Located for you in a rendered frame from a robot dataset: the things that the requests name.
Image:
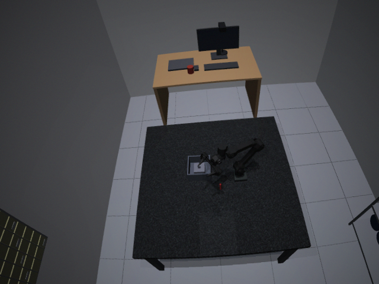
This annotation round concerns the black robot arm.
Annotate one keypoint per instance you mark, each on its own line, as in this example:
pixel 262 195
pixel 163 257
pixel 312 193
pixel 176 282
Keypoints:
pixel 223 150

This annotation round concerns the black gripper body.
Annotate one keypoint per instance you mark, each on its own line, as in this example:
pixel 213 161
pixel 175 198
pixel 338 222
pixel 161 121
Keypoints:
pixel 212 162

